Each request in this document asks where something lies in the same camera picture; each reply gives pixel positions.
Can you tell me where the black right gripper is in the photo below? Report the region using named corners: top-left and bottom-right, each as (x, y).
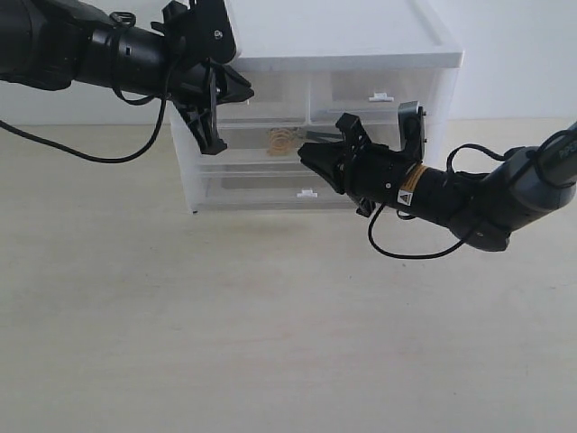
top-left (298, 113), bottom-right (421, 216)

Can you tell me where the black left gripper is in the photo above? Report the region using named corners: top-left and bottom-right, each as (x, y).
top-left (152, 1), bottom-right (254, 155)

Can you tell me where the gold keychain with black strap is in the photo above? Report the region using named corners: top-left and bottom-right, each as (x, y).
top-left (267, 128), bottom-right (341, 157)

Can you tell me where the clear wide drawer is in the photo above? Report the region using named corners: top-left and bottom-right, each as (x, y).
top-left (199, 164), bottom-right (355, 210)
top-left (194, 122), bottom-right (432, 169)

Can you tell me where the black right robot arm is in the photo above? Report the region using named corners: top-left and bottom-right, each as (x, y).
top-left (298, 112), bottom-right (576, 257)

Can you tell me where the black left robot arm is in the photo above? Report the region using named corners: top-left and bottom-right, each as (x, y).
top-left (1, 1), bottom-right (254, 155)

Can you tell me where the white plastic drawer cabinet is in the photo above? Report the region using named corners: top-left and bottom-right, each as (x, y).
top-left (170, 1), bottom-right (463, 214)

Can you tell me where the clear wide bottom drawer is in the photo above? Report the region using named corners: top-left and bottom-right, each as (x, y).
top-left (199, 164), bottom-right (355, 210)

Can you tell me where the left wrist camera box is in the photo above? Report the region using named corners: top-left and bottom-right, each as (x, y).
top-left (189, 0), bottom-right (242, 65)

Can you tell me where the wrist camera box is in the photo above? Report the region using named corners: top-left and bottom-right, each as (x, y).
top-left (398, 101), bottom-right (426, 161)
top-left (189, 0), bottom-right (242, 65)

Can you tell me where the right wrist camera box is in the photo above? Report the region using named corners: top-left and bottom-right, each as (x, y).
top-left (398, 101), bottom-right (426, 161)

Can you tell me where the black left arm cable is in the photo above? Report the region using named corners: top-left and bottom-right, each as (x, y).
top-left (0, 11), bottom-right (188, 164)

